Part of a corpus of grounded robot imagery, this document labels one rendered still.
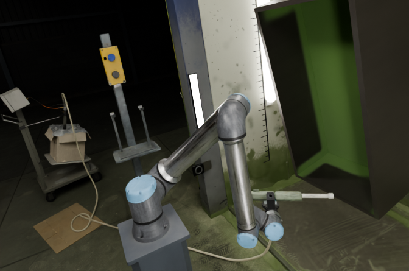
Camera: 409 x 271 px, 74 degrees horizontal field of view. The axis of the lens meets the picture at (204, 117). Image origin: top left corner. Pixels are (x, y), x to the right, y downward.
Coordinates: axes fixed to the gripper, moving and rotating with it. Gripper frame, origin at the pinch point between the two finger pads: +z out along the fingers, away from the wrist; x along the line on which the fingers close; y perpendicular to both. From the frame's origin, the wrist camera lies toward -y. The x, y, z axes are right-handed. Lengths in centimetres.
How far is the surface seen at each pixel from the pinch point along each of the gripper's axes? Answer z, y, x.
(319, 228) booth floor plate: 39, 38, 36
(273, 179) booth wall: 93, 17, 8
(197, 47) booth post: 31, -102, -44
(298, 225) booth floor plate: 43, 37, 22
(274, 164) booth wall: 91, 2, 9
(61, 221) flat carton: 59, 46, -197
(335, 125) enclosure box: 35, -40, 49
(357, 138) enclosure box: 25, -32, 59
